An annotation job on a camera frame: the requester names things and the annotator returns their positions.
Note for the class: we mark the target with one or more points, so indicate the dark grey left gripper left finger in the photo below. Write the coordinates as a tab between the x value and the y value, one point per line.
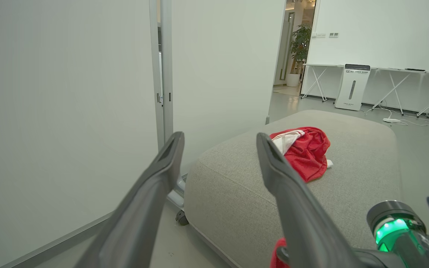
140	208

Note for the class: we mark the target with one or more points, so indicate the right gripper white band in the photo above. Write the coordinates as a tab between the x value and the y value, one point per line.
393	227

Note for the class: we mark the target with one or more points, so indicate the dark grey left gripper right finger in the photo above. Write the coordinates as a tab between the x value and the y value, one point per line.
300	208

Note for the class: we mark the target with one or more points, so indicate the red garment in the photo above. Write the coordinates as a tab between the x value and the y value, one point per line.
278	245

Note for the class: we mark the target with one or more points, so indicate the red and white jersey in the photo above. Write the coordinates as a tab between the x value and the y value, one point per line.
309	152

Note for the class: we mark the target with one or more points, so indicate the grey fabric sofa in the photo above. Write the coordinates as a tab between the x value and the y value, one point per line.
348	186

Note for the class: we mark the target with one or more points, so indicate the white power strip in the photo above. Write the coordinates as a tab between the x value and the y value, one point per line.
391	120

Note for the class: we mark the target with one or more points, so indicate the white plant pot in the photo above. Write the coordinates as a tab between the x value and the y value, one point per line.
293	80

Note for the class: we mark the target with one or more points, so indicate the white air purifier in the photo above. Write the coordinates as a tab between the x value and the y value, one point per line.
352	87

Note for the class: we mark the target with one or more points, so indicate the green potted plant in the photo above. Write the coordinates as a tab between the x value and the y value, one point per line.
301	44

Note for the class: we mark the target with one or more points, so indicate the flat black device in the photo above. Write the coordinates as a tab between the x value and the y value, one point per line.
415	69

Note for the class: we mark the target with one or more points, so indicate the grey partition post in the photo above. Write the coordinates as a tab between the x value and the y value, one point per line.
167	74

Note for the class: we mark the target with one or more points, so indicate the white wall switch plate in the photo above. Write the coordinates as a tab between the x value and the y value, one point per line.
333	35
320	35

